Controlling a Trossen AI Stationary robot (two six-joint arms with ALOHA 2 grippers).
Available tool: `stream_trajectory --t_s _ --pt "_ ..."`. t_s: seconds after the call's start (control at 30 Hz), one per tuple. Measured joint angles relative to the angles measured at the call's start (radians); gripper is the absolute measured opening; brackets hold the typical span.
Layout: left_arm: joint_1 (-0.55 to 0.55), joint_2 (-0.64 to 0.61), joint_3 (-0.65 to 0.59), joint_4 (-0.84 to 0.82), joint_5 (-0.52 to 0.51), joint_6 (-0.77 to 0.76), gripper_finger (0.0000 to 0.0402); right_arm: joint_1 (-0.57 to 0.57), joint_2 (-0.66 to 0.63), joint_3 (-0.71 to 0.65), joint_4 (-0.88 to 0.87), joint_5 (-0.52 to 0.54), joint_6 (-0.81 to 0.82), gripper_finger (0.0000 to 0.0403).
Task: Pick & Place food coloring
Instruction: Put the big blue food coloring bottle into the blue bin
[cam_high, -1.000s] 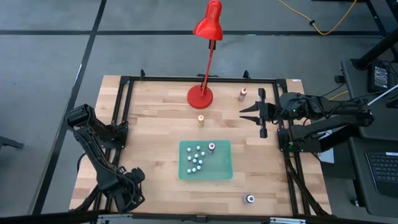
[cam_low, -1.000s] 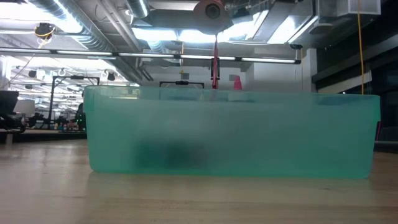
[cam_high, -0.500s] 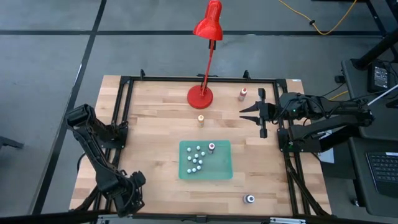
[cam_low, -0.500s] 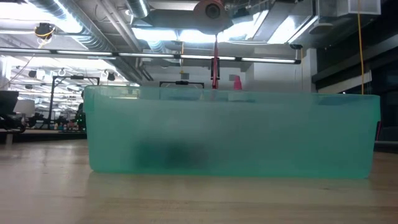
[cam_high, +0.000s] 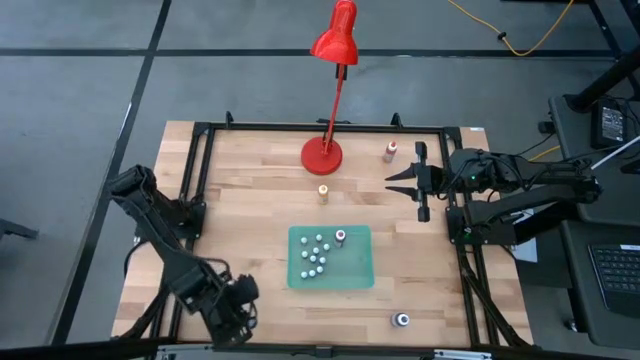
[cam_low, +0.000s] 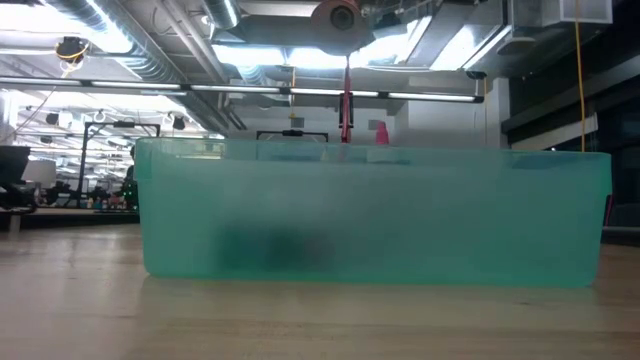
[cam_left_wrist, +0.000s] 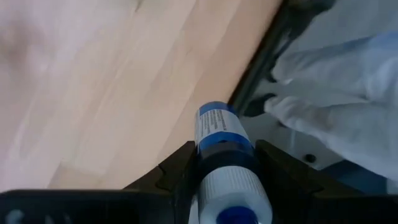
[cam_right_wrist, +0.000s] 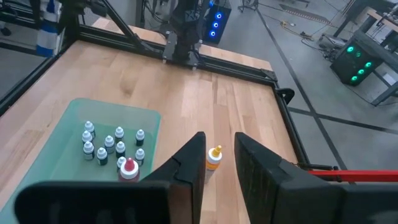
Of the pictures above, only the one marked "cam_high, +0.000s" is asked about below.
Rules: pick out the red desk lamp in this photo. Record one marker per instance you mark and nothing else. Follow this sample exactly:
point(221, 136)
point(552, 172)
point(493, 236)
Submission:
point(322, 156)

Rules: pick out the large purple dye bottle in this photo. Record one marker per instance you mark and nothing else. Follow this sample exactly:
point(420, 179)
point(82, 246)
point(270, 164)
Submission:
point(400, 319)

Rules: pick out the white rod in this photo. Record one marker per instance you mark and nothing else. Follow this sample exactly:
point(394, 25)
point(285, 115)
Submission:
point(612, 156)

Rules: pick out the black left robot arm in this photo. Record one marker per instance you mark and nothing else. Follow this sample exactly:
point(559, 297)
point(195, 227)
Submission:
point(145, 210)

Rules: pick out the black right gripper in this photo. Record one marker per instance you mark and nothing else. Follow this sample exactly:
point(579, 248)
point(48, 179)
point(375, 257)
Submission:
point(435, 182)

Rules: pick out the large yellow dye bottle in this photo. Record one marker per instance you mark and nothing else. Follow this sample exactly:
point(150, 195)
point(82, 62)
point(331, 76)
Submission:
point(323, 195)

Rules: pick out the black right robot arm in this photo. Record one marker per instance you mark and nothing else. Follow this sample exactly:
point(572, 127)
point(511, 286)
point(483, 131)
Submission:
point(525, 192)

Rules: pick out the white paper sheet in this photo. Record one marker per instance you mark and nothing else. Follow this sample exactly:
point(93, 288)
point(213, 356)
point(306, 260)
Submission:
point(527, 252)

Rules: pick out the black side desk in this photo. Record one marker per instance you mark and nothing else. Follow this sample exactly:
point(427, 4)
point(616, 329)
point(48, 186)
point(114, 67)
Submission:
point(575, 280)

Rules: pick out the keyboard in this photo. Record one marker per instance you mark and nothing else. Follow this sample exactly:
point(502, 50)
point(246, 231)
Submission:
point(620, 275)

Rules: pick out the black chair leg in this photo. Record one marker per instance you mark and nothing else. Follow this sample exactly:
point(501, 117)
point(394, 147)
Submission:
point(15, 230)

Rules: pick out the black metal crossbar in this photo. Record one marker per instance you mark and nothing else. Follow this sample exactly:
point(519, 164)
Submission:
point(320, 351)

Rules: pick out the green translucent plastic tray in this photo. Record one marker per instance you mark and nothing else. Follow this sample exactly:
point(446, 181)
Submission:
point(350, 270)

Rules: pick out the black power adapter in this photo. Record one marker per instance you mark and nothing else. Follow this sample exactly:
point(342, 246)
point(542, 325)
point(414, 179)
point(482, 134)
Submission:
point(611, 125)

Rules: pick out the large orange dye bottle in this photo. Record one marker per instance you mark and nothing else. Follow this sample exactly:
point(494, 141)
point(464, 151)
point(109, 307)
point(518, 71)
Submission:
point(390, 152)

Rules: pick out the black desk leg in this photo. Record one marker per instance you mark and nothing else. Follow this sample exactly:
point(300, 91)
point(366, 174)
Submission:
point(600, 82)

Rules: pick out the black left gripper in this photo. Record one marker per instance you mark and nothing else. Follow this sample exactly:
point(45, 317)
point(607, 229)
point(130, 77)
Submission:
point(240, 295)

